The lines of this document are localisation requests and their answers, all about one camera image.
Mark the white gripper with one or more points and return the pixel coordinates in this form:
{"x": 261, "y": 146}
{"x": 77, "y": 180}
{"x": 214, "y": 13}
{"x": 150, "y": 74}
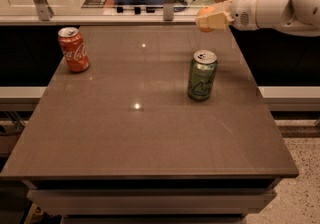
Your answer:
{"x": 244, "y": 13}

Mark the orange fruit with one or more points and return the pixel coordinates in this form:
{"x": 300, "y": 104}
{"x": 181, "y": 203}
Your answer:
{"x": 202, "y": 19}

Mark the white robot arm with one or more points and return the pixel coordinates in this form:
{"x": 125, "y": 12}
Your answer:
{"x": 293, "y": 17}

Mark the green soda can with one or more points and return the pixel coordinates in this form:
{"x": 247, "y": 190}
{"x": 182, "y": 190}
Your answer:
{"x": 202, "y": 72}

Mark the red coca-cola can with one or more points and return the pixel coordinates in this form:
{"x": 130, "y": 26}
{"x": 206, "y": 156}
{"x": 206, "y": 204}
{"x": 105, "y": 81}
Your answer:
{"x": 73, "y": 48}

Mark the grey table drawer front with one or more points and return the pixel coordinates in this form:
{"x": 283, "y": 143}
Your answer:
{"x": 130, "y": 202}

